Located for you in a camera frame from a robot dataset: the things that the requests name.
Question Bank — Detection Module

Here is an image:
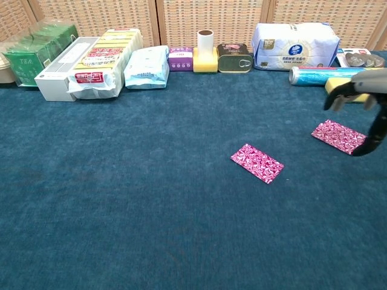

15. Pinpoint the large white tissue pack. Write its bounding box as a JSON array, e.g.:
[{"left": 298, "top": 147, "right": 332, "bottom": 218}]
[{"left": 251, "top": 22, "right": 341, "bottom": 71}]

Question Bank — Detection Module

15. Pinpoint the white roll with cardboard core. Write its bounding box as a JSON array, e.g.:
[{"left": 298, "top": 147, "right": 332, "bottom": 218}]
[{"left": 197, "top": 30, "right": 215, "bottom": 56}]

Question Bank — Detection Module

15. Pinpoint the clear box of green tea bags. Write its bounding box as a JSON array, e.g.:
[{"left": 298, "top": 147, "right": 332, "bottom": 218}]
[{"left": 1, "top": 19, "right": 80, "bottom": 88}]

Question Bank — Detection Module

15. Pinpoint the small purple box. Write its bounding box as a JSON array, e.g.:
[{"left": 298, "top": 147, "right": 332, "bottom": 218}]
[{"left": 167, "top": 47, "right": 194, "bottom": 73}]

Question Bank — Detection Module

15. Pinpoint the light blue wet wipes pack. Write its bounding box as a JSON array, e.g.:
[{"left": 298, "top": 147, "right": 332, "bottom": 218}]
[{"left": 123, "top": 45, "right": 170, "bottom": 89}]

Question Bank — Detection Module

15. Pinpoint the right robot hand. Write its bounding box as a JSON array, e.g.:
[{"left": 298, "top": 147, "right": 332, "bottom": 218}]
[{"left": 323, "top": 68, "right": 387, "bottom": 157}]

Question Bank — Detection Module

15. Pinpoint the teal table cloth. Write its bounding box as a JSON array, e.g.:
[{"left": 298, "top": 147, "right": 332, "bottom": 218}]
[{"left": 0, "top": 51, "right": 387, "bottom": 290}]

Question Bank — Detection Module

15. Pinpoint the yellow red snack package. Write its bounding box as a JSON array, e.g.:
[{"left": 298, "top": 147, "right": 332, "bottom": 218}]
[{"left": 67, "top": 28, "right": 145, "bottom": 100}]

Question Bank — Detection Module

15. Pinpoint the long white cardboard box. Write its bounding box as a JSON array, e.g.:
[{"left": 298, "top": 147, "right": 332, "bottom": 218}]
[{"left": 34, "top": 36, "right": 102, "bottom": 102}]

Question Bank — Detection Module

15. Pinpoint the wicker folding screen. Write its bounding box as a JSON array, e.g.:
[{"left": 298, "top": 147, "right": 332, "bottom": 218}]
[{"left": 0, "top": 0, "right": 387, "bottom": 52}]

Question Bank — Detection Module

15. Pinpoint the blue cling film roll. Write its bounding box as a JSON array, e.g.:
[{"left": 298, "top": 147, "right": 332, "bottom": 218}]
[{"left": 289, "top": 66, "right": 387, "bottom": 88}]

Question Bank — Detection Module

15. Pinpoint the yellow sponge holding roll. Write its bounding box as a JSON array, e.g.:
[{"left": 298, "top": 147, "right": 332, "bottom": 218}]
[{"left": 192, "top": 47, "right": 219, "bottom": 74}]

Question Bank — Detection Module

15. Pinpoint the loose yellow sponge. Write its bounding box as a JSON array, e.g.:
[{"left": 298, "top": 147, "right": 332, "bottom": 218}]
[{"left": 324, "top": 77, "right": 371, "bottom": 103}]

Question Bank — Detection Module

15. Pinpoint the gold luncheon meat can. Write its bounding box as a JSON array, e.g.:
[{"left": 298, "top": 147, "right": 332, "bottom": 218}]
[{"left": 216, "top": 43, "right": 253, "bottom": 74}]

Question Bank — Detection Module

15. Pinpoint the pink patterned packet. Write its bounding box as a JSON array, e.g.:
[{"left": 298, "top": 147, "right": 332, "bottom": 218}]
[
  {"left": 230, "top": 143, "right": 285, "bottom": 184},
  {"left": 311, "top": 119, "right": 368, "bottom": 155}
]

